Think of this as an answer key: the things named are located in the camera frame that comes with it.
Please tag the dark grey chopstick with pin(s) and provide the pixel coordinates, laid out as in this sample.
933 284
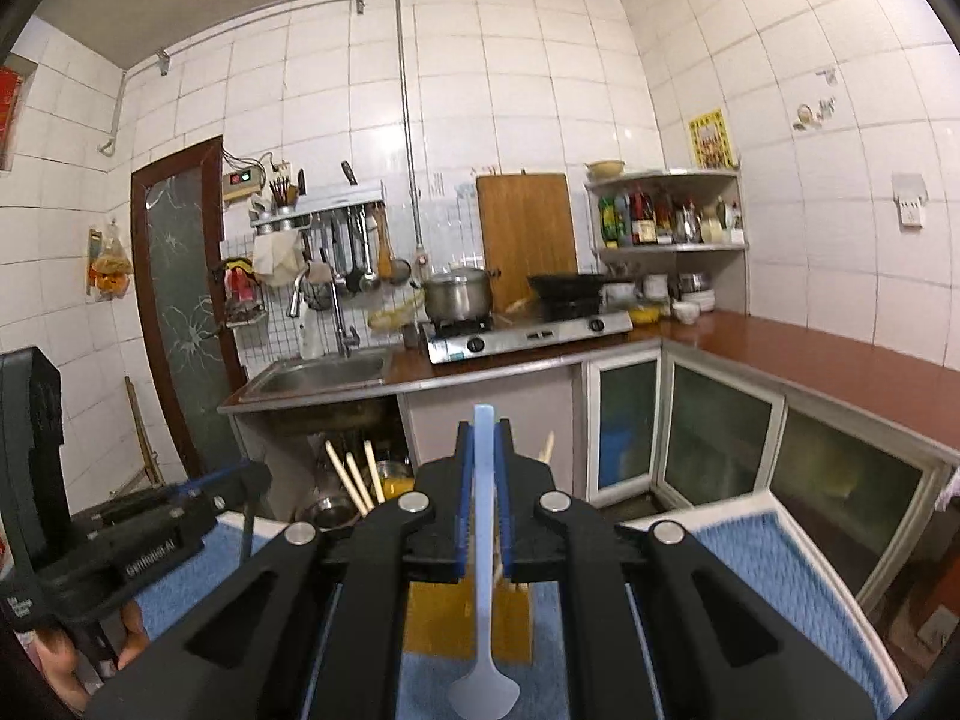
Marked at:
248 517

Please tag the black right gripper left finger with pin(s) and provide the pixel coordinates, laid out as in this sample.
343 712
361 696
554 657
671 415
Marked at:
310 626

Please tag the yellow wall poster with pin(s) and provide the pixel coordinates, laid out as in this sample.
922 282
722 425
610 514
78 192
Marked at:
711 142

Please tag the hanging utensil rack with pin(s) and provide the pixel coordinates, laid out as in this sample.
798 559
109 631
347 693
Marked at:
316 227

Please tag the brown framed glass door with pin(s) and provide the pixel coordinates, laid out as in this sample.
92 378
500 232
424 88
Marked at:
176 224

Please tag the glass cabinet door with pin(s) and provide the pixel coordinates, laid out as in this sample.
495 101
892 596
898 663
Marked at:
623 416

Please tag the stainless gas stove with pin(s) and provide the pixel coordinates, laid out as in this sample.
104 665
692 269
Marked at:
475 342

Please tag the stainless steel sink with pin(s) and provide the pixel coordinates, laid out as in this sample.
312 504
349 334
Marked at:
334 373

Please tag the gold perforated utensil holder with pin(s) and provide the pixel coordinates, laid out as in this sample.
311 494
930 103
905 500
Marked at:
441 621

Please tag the black wok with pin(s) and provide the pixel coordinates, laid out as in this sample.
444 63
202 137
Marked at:
571 287

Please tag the chrome kitchen faucet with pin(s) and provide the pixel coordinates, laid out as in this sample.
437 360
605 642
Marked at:
322 276

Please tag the corner wall shelf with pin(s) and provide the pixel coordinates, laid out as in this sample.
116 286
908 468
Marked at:
686 223

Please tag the person's left hand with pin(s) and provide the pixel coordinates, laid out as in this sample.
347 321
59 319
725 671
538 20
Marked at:
66 668

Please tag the steel cooking pot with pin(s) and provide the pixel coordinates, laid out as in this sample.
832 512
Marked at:
461 294

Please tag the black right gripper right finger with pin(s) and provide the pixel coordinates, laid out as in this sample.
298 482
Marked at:
654 624

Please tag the blue textured towel mat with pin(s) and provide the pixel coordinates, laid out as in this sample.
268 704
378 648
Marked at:
756 548

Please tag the wooden cutting board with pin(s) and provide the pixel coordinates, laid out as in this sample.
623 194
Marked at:
527 229

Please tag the red wire basket items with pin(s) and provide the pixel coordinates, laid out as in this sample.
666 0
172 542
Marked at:
243 297

